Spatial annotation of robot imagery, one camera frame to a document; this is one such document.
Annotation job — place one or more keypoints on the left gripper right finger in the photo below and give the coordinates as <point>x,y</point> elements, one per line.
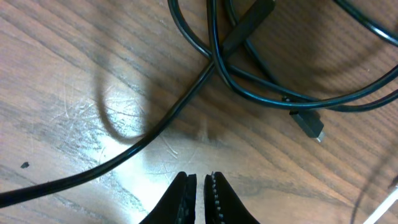
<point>222,204</point>

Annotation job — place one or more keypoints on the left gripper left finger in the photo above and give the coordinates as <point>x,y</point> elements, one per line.
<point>177,205</point>

